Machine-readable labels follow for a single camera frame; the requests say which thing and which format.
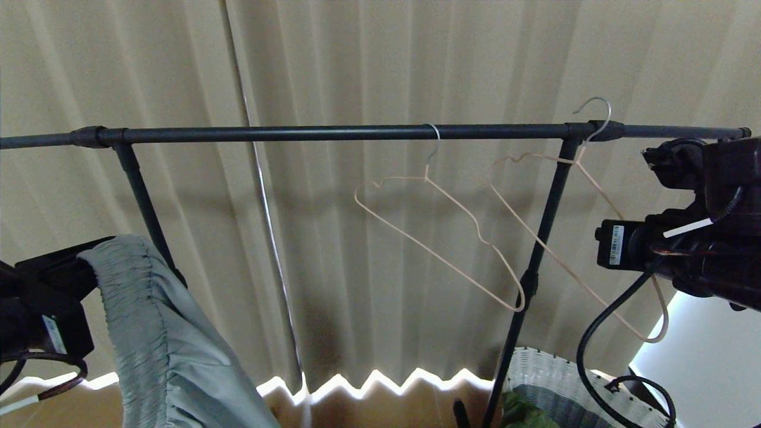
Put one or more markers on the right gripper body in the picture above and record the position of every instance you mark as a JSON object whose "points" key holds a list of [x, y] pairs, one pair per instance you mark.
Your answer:
{"points": [[701, 267]]}

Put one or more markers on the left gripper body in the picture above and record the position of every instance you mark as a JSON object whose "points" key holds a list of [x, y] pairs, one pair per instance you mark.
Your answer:
{"points": [[35, 297]]}

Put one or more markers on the pale grey shorts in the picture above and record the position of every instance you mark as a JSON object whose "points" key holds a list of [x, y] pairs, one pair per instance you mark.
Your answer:
{"points": [[166, 345]]}

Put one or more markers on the pink clothes hanger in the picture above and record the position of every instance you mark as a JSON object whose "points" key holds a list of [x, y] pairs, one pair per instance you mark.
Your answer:
{"points": [[578, 156], [426, 171]]}

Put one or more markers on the white laundry basket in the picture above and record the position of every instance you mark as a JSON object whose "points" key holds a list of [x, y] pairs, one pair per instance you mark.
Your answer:
{"points": [[535, 368]]}

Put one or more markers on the black clothes rack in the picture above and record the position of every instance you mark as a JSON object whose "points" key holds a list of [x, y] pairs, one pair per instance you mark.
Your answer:
{"points": [[357, 131]]}

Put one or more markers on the green garment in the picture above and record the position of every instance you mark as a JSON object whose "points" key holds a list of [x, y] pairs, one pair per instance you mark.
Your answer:
{"points": [[526, 416]]}

